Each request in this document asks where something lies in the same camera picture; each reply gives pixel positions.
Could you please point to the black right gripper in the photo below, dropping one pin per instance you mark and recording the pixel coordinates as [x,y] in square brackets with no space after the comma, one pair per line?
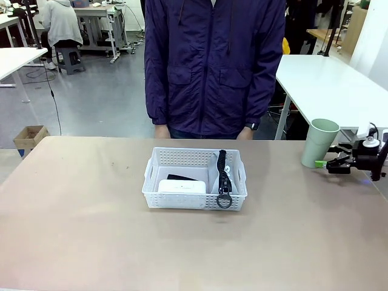
[365,159]

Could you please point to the black stapler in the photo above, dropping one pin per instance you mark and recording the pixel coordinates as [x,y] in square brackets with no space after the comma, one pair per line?
[182,177]

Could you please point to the white rectangular adapter box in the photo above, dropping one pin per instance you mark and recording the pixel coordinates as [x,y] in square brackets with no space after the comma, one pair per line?
[182,187]

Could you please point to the person's left forearm purple sleeve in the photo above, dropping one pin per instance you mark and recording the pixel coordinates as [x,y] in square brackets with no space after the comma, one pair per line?
[260,97]

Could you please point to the person's right forearm purple sleeve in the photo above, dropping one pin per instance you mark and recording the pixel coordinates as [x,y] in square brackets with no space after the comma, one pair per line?
[156,100]

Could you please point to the white perforated plastic basket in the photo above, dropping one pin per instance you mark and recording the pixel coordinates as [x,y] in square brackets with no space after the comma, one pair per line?
[182,203]

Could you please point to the person's left hand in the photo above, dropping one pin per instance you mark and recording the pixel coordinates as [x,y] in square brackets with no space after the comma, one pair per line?
[245,135]

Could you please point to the person's right hand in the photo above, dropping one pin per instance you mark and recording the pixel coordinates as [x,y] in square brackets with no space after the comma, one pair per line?
[162,131]

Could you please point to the pale green plastic cup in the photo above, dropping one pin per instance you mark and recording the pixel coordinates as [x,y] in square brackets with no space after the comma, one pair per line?
[316,145]

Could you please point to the large white table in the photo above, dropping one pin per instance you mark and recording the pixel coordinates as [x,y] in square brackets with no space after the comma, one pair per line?
[327,91]

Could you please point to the black wrist band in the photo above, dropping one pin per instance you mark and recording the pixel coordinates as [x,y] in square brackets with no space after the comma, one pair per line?
[252,126]

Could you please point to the yellow object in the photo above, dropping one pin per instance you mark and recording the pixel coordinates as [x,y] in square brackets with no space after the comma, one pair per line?
[286,48]

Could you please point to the wooden top table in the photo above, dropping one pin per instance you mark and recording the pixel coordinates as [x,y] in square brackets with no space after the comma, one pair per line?
[324,34]

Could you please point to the tall brown cardboard box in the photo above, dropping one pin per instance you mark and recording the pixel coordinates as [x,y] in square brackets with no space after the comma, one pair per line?
[357,30]

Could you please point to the standing person in black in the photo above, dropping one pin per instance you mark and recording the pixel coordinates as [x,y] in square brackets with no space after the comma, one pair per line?
[300,24]

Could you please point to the person in purple jacket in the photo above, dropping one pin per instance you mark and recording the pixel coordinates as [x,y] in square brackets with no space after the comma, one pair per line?
[212,69]

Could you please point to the grey metal workbench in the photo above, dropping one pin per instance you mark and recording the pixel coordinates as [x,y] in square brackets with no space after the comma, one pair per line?
[97,21]

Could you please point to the grey plastic stool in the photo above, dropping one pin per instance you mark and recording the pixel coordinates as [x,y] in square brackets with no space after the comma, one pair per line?
[69,59]

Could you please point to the seated person in grey hoodie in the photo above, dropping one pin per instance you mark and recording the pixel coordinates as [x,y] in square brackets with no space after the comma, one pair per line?
[62,24]

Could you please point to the small open cardboard box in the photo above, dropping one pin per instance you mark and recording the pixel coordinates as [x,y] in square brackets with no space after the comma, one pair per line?
[30,138]

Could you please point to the white table with slim legs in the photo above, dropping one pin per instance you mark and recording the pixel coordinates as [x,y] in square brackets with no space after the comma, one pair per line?
[15,59]

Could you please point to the black camera pole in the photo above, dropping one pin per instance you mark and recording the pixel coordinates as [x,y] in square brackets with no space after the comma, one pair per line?
[332,33]
[33,27]

